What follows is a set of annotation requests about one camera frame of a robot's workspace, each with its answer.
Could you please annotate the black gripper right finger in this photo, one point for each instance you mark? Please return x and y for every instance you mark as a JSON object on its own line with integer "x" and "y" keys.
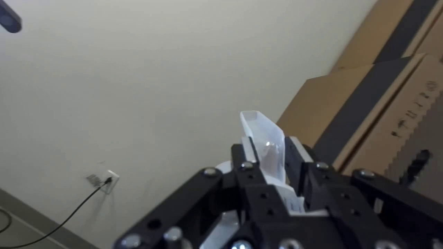
{"x": 330, "y": 202}

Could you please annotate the wall power outlet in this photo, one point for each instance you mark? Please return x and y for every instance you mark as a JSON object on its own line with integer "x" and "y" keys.
{"x": 105, "y": 183}

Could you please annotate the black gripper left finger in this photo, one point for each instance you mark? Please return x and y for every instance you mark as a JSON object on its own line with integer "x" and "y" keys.
{"x": 265, "y": 222}

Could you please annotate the cardboard boxes stack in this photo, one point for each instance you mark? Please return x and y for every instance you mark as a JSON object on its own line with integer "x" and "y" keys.
{"x": 382, "y": 86}

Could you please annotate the clear plastic jar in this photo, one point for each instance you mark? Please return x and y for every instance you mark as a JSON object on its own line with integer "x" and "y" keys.
{"x": 265, "y": 146}

